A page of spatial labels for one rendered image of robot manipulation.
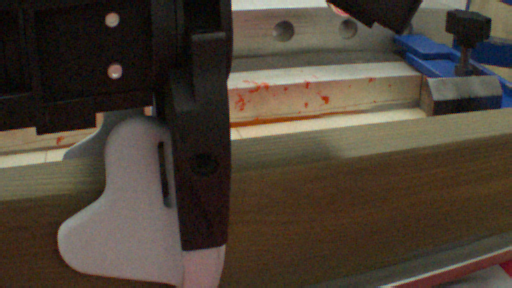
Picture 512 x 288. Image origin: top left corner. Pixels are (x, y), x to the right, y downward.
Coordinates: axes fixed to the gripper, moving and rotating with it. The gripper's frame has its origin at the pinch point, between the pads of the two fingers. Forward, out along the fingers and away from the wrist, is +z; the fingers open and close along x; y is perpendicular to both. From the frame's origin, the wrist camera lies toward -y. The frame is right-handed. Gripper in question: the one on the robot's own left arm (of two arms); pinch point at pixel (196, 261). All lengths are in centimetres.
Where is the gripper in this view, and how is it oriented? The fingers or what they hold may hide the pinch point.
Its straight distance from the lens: 24.0
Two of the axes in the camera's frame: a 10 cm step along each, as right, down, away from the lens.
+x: 2.7, 4.3, -8.6
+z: -0.1, 8.9, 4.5
